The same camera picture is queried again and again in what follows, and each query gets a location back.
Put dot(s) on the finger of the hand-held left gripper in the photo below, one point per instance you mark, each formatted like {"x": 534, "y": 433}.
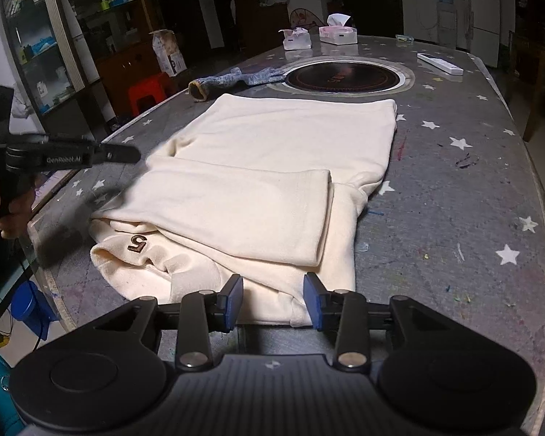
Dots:
{"x": 86, "y": 155}

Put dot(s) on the round black induction cooktop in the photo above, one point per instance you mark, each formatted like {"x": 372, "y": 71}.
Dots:
{"x": 345, "y": 77}

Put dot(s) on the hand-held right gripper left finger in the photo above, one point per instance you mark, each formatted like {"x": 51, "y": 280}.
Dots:
{"x": 234, "y": 303}

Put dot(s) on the water dispenser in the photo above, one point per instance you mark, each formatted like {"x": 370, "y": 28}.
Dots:
{"x": 447, "y": 18}

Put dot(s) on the white refrigerator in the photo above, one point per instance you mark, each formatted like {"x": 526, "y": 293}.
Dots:
{"x": 485, "y": 22}

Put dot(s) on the cream sweatshirt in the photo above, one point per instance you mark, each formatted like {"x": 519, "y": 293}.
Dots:
{"x": 254, "y": 168}

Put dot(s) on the glass-door shelf cabinet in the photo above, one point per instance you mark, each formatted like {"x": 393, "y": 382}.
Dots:
{"x": 41, "y": 45}

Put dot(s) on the white remote control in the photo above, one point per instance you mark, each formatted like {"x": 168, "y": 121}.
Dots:
{"x": 439, "y": 63}

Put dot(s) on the pink tissue box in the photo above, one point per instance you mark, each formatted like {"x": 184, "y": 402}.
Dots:
{"x": 338, "y": 34}

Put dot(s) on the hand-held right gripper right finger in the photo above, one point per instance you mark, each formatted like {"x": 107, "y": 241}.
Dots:
{"x": 312, "y": 303}

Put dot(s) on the grey star-printed tablecloth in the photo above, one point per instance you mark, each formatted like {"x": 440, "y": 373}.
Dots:
{"x": 449, "y": 200}

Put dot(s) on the small clear plastic item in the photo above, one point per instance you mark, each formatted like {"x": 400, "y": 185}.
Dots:
{"x": 404, "y": 38}

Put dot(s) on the white wipes box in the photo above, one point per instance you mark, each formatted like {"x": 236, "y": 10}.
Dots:
{"x": 296, "y": 41}

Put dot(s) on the blue-grey knit sock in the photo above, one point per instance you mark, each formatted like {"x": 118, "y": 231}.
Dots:
{"x": 236, "y": 79}

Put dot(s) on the electric fan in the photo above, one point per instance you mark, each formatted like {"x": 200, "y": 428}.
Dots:
{"x": 305, "y": 18}

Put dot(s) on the blue plastic bucket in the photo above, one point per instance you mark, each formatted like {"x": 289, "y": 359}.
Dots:
{"x": 32, "y": 304}

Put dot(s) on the person's left hand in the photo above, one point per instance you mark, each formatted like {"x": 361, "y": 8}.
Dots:
{"x": 14, "y": 218}

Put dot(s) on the red plastic stool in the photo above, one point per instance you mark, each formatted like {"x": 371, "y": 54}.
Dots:
{"x": 150, "y": 93}

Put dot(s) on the white paper bag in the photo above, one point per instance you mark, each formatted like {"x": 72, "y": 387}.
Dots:
{"x": 168, "y": 54}

